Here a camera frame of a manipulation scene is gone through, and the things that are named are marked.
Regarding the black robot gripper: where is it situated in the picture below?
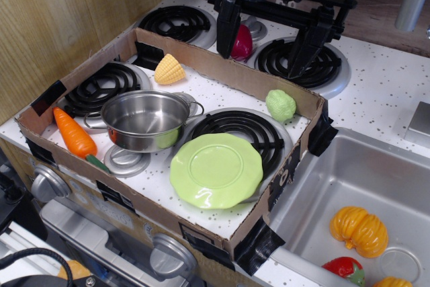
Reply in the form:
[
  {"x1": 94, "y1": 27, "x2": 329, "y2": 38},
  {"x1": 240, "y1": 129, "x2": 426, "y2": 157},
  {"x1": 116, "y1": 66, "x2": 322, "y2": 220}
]
[{"x1": 208, "y1": 0, "x2": 357, "y2": 78}]

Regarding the light green toy broccoli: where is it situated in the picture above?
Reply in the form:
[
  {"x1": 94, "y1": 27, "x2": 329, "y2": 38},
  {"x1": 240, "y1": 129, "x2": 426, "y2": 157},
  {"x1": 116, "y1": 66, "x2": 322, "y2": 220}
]
[{"x1": 265, "y1": 89, "x2": 296, "y2": 122}]

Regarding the stainless steel pot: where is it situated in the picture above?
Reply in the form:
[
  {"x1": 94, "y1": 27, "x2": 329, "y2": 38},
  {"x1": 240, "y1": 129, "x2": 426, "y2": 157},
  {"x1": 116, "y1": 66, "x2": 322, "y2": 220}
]
[{"x1": 83, "y1": 90, "x2": 204, "y2": 153}]

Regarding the black back right burner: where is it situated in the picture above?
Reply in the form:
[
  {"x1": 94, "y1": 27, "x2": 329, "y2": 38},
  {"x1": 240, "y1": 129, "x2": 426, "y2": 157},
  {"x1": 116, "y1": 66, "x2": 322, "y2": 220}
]
[{"x1": 255, "y1": 40, "x2": 342, "y2": 89}]

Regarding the black burner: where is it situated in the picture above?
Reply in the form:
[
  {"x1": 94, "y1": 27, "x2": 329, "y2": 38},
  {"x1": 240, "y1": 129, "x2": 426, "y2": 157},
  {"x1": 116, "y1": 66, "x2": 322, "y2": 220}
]
[
  {"x1": 138, "y1": 5, "x2": 216, "y2": 48},
  {"x1": 60, "y1": 62, "x2": 142, "y2": 118},
  {"x1": 255, "y1": 40, "x2": 342, "y2": 89},
  {"x1": 191, "y1": 110, "x2": 286, "y2": 178}
]

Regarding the dark red toy pepper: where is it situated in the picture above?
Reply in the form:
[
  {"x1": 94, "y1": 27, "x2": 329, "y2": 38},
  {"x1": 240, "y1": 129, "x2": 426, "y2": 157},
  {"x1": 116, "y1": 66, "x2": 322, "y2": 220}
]
[{"x1": 230, "y1": 24, "x2": 253, "y2": 61}]

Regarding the black back left burner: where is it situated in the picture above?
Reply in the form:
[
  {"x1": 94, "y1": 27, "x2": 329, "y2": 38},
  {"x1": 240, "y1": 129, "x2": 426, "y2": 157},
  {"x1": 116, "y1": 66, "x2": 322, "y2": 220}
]
[{"x1": 138, "y1": 5, "x2": 216, "y2": 48}]

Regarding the yellow toy corn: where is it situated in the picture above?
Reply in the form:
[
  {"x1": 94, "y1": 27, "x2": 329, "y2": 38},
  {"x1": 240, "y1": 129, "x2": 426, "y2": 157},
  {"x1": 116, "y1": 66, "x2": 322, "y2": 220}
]
[{"x1": 154, "y1": 54, "x2": 186, "y2": 85}]

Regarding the brown cardboard fence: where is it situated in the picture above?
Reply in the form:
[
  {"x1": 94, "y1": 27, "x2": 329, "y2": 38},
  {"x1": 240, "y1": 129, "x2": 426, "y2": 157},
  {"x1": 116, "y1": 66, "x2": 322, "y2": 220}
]
[{"x1": 17, "y1": 28, "x2": 337, "y2": 275}]

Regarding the black front right burner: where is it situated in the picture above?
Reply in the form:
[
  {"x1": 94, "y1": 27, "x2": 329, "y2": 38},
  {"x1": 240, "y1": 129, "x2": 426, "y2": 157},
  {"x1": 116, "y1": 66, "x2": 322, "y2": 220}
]
[{"x1": 191, "y1": 110, "x2": 286, "y2": 178}]

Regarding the silver faucet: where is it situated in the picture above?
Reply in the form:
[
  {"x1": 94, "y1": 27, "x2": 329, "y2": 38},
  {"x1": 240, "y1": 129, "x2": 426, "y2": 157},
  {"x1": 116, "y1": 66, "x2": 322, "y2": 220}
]
[{"x1": 395, "y1": 0, "x2": 426, "y2": 32}]

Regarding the light green plate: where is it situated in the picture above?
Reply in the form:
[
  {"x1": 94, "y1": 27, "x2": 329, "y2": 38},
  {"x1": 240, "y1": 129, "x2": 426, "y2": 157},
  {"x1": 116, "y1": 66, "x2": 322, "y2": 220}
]
[{"x1": 169, "y1": 133, "x2": 263, "y2": 209}]

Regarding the black front left burner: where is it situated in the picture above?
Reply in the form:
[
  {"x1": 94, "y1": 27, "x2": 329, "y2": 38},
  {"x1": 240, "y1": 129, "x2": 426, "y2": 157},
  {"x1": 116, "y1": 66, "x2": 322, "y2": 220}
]
[{"x1": 60, "y1": 62, "x2": 142, "y2": 118}]

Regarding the silver sink basin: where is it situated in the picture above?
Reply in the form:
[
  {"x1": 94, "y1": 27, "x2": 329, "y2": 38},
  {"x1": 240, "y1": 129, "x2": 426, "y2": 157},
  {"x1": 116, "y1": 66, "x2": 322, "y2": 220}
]
[{"x1": 269, "y1": 129, "x2": 429, "y2": 286}]

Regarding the silver faucet base block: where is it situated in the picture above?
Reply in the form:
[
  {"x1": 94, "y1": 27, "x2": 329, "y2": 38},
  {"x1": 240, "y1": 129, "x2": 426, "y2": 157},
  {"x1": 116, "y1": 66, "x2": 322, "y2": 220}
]
[{"x1": 404, "y1": 101, "x2": 430, "y2": 148}]

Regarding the orange toy carrot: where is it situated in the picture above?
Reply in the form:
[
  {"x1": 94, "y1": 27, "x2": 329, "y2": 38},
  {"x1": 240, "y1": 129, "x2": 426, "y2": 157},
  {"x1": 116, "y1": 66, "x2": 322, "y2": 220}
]
[{"x1": 53, "y1": 107, "x2": 110, "y2": 173}]

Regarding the orange toy pumpkin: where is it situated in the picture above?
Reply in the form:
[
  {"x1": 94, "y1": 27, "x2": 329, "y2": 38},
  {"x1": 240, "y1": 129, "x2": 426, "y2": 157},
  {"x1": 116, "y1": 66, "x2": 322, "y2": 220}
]
[{"x1": 329, "y1": 206, "x2": 389, "y2": 258}]

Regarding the silver right stove knob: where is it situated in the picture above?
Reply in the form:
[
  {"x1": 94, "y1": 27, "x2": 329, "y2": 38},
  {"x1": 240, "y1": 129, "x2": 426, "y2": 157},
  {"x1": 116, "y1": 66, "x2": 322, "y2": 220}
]
[{"x1": 150, "y1": 233, "x2": 197, "y2": 279}]

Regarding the silver stove knob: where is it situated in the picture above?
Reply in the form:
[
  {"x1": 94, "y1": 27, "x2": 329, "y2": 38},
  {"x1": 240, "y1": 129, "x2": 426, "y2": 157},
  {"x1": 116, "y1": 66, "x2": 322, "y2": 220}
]
[
  {"x1": 31, "y1": 165, "x2": 72, "y2": 203},
  {"x1": 150, "y1": 233, "x2": 197, "y2": 279}
]

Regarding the silver left stove knob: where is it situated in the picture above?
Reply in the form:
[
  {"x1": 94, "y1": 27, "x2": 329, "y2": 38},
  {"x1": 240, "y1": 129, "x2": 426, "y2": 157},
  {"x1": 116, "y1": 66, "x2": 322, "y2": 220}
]
[{"x1": 31, "y1": 165, "x2": 72, "y2": 203}]

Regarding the yellow toy fruit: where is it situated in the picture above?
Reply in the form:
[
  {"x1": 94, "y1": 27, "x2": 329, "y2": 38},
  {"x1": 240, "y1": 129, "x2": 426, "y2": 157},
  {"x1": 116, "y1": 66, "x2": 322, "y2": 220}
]
[{"x1": 373, "y1": 276, "x2": 413, "y2": 287}]

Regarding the orange toy bottom left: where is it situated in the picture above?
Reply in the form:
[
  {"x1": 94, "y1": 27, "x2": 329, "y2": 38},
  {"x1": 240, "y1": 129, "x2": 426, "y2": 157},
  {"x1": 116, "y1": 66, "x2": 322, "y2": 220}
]
[{"x1": 57, "y1": 260, "x2": 91, "y2": 280}]

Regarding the silver oven door handle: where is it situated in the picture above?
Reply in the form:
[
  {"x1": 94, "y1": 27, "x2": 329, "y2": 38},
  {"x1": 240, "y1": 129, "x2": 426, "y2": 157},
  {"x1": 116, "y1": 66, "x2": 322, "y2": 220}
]
[{"x1": 40, "y1": 200, "x2": 191, "y2": 286}]

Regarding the black cable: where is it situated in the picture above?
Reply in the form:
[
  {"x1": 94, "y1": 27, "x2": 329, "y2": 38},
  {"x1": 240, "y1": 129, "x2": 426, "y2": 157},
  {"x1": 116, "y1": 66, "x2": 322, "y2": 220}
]
[{"x1": 0, "y1": 247, "x2": 74, "y2": 287}]

